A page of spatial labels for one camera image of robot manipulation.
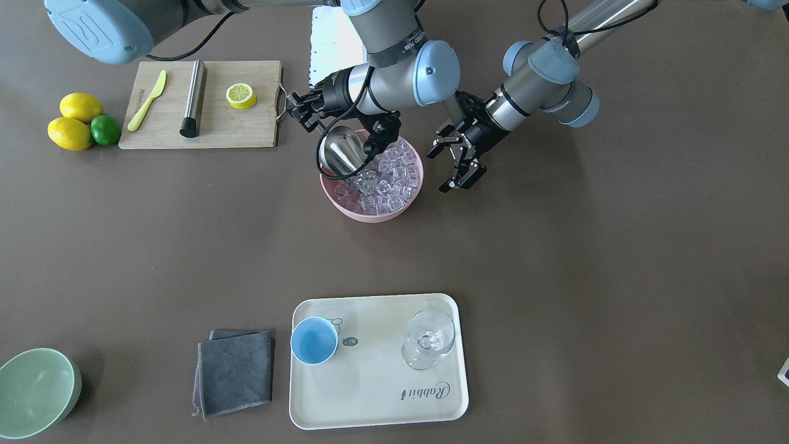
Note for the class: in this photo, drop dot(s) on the stainless steel ice scoop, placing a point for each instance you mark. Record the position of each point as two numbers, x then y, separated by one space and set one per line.
341 152

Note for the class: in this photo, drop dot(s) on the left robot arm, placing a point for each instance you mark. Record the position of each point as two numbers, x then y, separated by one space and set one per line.
542 76

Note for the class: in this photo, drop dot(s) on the bamboo cutting board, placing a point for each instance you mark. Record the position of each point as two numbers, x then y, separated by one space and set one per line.
221 126

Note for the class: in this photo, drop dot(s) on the upper yellow lemon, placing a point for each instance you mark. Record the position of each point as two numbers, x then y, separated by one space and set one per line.
81 106

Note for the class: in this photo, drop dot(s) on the yellow plastic knife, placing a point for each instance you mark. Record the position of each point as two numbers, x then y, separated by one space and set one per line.
159 86

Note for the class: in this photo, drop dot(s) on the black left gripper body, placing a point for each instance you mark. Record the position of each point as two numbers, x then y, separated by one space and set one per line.
479 132

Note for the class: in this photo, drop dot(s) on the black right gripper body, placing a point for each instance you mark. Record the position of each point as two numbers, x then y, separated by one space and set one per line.
333 90

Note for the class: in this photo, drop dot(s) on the green bowl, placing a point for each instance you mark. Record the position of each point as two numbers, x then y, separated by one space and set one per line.
39 388

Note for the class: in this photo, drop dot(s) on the yellow lemon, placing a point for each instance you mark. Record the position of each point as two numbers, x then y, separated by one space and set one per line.
70 133
81 106

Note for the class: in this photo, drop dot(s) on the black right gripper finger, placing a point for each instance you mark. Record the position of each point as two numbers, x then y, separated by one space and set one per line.
382 130

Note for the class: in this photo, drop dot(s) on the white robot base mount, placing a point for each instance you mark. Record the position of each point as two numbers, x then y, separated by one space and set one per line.
335 44

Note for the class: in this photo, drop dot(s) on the pink bowl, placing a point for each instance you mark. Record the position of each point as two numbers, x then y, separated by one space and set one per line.
376 206

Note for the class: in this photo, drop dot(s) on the steel muddler black tip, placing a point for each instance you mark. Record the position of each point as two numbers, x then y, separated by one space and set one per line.
190 124

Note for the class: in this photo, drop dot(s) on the grey folded cloth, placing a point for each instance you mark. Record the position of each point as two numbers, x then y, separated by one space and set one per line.
234 372

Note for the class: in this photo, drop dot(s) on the cream serving tray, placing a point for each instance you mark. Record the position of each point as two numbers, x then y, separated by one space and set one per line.
367 382

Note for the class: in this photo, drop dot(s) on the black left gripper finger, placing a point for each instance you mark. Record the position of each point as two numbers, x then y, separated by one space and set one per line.
448 137
466 174

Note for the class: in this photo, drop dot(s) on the green lime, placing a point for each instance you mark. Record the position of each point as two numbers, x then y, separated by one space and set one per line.
105 130

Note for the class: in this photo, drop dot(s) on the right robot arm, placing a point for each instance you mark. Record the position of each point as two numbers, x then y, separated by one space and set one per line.
404 68

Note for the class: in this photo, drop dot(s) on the light blue cup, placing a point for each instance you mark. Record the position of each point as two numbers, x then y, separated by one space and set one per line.
314 340

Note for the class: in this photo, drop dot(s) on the lower yellow lemon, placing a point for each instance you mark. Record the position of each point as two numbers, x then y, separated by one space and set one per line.
70 133

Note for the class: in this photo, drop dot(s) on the clear wine glass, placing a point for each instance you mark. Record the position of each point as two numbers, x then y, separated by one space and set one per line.
428 338

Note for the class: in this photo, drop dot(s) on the halved lemon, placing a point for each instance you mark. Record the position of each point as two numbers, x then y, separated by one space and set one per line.
241 96

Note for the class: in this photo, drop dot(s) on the clear ice cubes pile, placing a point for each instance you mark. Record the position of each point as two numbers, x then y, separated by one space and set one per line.
388 179

